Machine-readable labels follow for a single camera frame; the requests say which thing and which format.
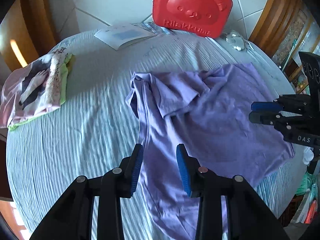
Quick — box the purple t-shirt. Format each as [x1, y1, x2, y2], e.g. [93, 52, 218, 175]
[126, 64, 295, 239]

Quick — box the folded printed clothes stack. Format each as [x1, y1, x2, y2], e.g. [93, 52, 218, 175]
[1, 47, 73, 131]

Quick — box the white gloved hand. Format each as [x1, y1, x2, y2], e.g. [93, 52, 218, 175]
[303, 147, 314, 165]

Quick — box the light blue striped bedsheet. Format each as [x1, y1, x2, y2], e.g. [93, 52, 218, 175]
[6, 23, 293, 231]

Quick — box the grey plush toy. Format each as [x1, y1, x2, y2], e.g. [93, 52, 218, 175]
[220, 30, 252, 51]

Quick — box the red bear suitcase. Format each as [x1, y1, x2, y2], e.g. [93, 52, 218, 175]
[152, 0, 233, 38]

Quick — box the white booklet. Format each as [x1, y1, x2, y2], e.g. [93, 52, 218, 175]
[94, 24, 155, 51]

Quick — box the wooden bed frame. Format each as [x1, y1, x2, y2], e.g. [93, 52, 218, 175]
[249, 0, 314, 57]

